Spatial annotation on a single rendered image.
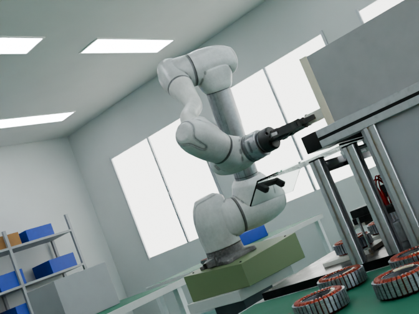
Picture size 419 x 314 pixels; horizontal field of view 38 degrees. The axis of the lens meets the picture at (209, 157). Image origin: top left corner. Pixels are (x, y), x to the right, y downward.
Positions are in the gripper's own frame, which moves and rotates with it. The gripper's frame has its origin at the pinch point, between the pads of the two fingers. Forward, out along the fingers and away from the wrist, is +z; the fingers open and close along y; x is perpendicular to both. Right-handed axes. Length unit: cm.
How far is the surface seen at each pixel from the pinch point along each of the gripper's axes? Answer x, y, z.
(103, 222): 60, -467, -656
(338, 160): -15.0, 12.4, 7.2
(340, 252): -38.7, 9.0, -5.2
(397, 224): -36.4, 7.4, 13.0
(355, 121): -8.6, 25.4, 21.9
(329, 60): 9.7, 14.3, 17.1
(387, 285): -40, 61, 31
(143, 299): -46, -131, -249
